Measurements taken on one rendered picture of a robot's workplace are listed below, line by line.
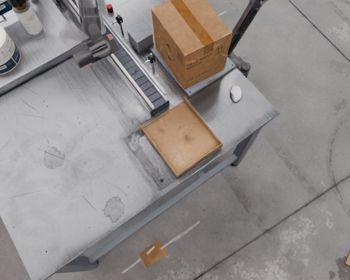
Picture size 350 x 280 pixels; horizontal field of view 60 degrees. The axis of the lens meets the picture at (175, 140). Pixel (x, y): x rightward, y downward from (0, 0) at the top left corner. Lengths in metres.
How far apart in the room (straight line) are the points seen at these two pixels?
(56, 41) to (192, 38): 0.76
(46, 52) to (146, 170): 0.82
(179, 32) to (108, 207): 0.82
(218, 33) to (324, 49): 1.75
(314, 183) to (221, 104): 1.14
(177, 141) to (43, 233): 0.70
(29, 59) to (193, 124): 0.91
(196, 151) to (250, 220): 0.95
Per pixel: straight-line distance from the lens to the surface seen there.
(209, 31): 1.41
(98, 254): 2.01
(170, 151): 1.42
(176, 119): 1.48
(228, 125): 1.49
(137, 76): 1.56
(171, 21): 1.44
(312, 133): 2.57
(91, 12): 1.09
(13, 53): 1.76
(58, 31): 1.84
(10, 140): 1.65
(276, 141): 2.44
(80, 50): 1.11
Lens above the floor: 2.17
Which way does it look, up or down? 68 degrees down
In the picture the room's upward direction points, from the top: 2 degrees counter-clockwise
